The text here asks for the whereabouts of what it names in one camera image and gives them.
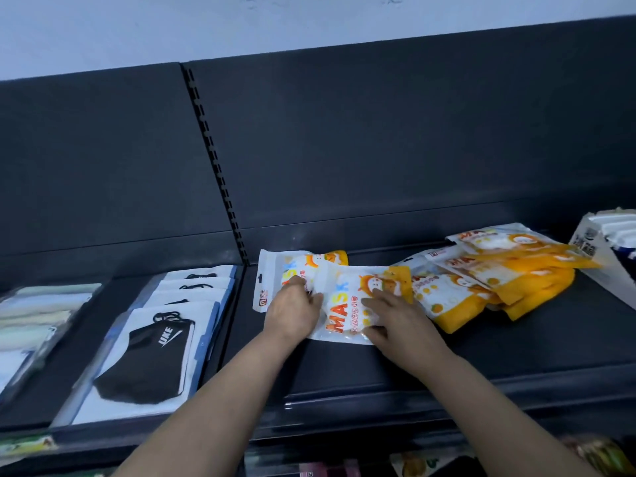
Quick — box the person's right hand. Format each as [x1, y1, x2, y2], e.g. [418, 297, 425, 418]
[360, 288, 454, 379]

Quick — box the person's left hand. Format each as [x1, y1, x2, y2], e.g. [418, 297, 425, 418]
[263, 275, 324, 344]

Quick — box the yellow white mask packet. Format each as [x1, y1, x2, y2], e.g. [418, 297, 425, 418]
[392, 251, 450, 280]
[411, 270, 502, 335]
[252, 249, 349, 313]
[446, 222, 600, 270]
[501, 273, 576, 322]
[436, 244, 576, 306]
[307, 264, 413, 346]

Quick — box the person's right forearm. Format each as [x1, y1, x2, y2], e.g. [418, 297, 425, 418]
[420, 351, 599, 477]

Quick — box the person's left forearm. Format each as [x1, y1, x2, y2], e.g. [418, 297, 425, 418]
[113, 331, 294, 477]

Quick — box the black mask white packet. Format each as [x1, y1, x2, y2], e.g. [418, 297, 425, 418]
[51, 301, 220, 427]
[154, 276, 235, 293]
[164, 264, 239, 282]
[140, 287, 232, 314]

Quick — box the white orange product packet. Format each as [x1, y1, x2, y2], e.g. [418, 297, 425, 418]
[389, 448, 475, 477]

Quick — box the pink product packet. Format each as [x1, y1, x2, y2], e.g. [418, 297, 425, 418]
[297, 459, 362, 477]

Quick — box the black metal shelf board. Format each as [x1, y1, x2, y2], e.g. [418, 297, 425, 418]
[221, 228, 636, 440]
[0, 265, 244, 457]

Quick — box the black slotted shelf upright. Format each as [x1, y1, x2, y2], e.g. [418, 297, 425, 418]
[180, 63, 250, 267]

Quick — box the black shelf back panel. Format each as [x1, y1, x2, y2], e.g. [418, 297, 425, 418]
[0, 62, 244, 293]
[185, 15, 636, 266]

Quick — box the white cardboard display box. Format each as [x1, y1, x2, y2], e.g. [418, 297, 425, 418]
[568, 208, 636, 311]

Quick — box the green gold product packet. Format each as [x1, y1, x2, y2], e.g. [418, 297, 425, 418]
[560, 435, 636, 477]

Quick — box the stack of pale mask packets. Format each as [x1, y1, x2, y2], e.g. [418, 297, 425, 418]
[0, 282, 103, 395]

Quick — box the green yellow snack packet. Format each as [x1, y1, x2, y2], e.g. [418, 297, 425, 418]
[0, 435, 59, 458]

